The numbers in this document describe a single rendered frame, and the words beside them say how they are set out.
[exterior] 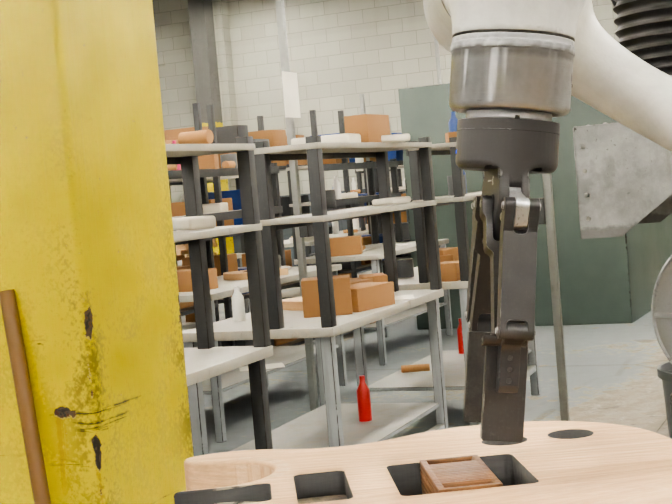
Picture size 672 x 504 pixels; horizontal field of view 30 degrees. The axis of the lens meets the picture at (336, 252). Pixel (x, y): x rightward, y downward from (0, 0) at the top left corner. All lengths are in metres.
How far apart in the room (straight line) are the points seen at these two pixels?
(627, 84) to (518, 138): 0.20
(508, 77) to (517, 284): 0.15
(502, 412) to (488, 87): 0.23
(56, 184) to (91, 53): 0.21
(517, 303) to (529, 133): 0.12
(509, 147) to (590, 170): 0.71
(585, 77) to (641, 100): 0.05
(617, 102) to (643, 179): 0.52
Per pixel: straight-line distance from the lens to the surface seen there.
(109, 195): 1.93
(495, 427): 0.91
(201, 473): 1.08
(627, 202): 1.60
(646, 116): 1.07
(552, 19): 0.91
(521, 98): 0.90
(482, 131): 0.91
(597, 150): 1.60
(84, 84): 1.90
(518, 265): 0.87
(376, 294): 5.80
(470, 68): 0.91
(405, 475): 1.00
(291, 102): 7.78
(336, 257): 10.22
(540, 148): 0.91
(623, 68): 1.08
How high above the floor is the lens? 1.48
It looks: 3 degrees down
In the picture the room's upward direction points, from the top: 5 degrees counter-clockwise
